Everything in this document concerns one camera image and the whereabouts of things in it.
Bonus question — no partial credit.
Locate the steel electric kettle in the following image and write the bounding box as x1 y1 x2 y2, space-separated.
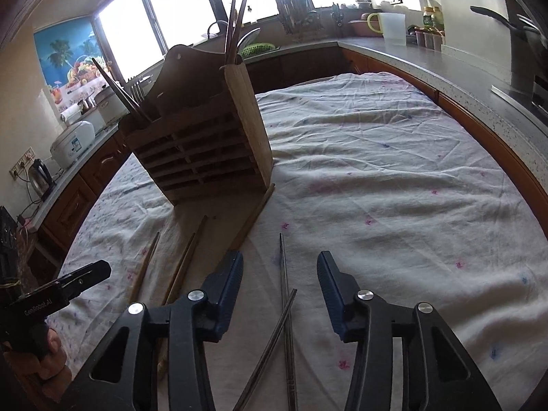
28 159 56 200

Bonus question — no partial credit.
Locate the white rice cooker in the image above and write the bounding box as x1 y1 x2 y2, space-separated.
50 121 96 167

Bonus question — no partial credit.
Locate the person's left hand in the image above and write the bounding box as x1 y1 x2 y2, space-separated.
38 329 74 400

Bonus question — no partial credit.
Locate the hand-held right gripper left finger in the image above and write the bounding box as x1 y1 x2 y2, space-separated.
64 249 245 411

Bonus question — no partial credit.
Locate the wall socket strip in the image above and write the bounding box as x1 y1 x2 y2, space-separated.
9 148 35 180

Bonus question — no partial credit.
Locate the gas stove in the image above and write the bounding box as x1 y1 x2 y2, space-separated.
490 75 548 116

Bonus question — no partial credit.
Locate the wooden utensil holder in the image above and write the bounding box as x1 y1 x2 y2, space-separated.
117 45 275 206

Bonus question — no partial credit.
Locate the large white cooking pot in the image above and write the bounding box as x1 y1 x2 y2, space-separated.
94 88 129 125

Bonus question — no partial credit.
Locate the metal spoon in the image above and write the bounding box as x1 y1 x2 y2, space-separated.
237 27 262 55

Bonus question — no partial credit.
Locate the metal fork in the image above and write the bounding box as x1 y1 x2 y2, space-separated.
127 75 154 108

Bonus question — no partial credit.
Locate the paper towel roll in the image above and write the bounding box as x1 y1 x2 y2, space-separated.
60 105 84 127

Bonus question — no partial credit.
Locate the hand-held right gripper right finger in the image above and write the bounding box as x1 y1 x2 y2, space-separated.
317 249 502 411

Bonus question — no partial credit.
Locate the tropical fruit wall poster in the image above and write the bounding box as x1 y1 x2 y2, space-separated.
34 17 116 108

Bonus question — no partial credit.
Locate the white floral tablecloth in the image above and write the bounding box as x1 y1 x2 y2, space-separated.
45 72 548 411

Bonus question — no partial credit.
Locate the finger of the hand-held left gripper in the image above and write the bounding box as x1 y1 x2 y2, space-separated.
43 260 113 314

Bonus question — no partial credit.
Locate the translucent measuring jug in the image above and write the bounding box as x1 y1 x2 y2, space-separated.
379 12 407 46

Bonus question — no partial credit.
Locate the green plastic basket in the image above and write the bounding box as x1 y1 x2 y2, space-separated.
237 42 275 58

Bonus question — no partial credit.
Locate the kitchen window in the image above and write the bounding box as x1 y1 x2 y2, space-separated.
88 0 373 82

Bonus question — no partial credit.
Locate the spice jar set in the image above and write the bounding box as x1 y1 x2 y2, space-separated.
413 30 444 51

